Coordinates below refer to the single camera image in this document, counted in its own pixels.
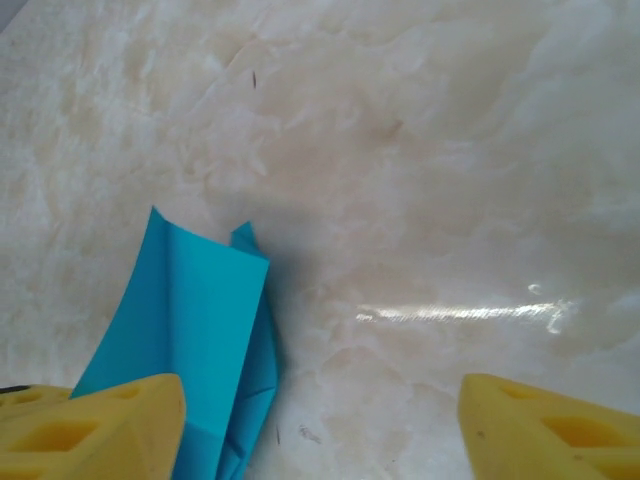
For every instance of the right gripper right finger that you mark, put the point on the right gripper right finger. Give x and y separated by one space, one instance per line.
550 440

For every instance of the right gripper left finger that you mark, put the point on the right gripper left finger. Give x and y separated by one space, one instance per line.
90 435

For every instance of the blue paper sheet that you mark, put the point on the blue paper sheet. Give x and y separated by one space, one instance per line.
200 310

